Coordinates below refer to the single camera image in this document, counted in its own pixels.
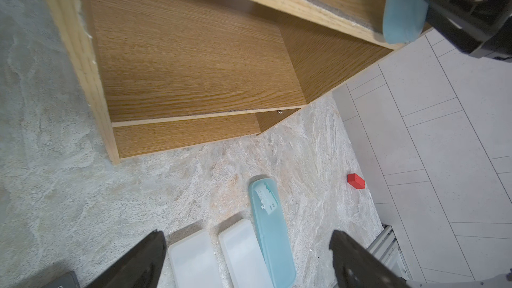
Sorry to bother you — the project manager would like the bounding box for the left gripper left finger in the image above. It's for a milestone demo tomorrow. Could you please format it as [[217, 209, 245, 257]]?
[[89, 230, 167, 288]]

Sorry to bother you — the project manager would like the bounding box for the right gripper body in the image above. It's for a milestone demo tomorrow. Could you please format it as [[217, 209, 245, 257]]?
[[423, 0, 511, 62]]

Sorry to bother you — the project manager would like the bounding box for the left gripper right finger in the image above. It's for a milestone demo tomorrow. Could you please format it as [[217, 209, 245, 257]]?
[[329, 230, 407, 288]]

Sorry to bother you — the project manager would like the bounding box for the frosted white pencil case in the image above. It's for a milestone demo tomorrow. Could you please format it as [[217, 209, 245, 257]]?
[[168, 229, 223, 287], [219, 219, 273, 287]]

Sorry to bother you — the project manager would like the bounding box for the teal pencil case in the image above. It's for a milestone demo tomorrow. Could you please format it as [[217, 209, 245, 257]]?
[[383, 0, 428, 45], [249, 178, 297, 287]]

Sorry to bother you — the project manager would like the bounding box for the left black pencil case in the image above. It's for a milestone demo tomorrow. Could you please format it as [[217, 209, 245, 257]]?
[[41, 271, 80, 288]]

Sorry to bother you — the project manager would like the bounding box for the wooden three-tier shelf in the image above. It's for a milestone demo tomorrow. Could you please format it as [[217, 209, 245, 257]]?
[[46, 0, 400, 164]]

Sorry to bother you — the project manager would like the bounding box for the small red block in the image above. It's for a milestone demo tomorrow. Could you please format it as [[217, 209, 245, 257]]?
[[347, 173, 366, 190]]

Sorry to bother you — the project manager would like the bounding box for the aluminium mounting rail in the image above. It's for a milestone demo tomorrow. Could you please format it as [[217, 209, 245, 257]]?
[[367, 225, 412, 281]]

